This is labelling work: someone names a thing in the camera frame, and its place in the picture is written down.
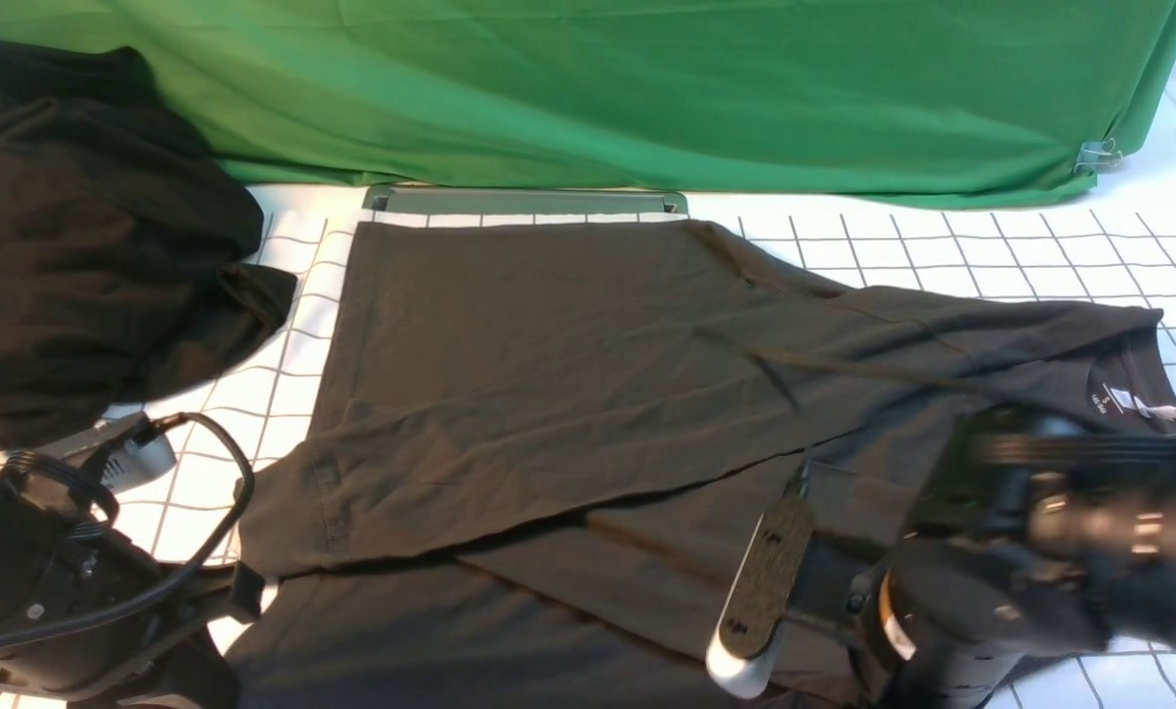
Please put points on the gray long-sleeved shirt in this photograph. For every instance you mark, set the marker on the gray long-sleeved shirt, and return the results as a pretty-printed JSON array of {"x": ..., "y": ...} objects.
[{"x": 529, "y": 479}]

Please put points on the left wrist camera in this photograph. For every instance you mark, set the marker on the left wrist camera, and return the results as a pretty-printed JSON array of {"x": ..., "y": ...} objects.
[{"x": 122, "y": 454}]

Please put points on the gray metal bar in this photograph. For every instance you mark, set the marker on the gray metal bar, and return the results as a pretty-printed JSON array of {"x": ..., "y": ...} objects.
[{"x": 435, "y": 201}]

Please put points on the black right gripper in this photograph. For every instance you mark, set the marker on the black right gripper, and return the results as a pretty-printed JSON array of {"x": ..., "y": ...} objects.
[{"x": 942, "y": 624}]

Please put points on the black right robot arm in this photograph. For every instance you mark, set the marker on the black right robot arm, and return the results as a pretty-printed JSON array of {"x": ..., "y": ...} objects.
[{"x": 1033, "y": 538}]

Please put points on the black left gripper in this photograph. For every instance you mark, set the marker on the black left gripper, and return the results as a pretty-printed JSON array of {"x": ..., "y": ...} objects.
[{"x": 50, "y": 583}]

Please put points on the black crumpled cloth pile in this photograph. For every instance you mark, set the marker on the black crumpled cloth pile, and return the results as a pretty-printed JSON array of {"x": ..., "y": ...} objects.
[{"x": 126, "y": 252}]

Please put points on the green backdrop cloth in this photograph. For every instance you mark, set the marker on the green backdrop cloth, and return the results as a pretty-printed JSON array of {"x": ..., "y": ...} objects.
[{"x": 932, "y": 104}]

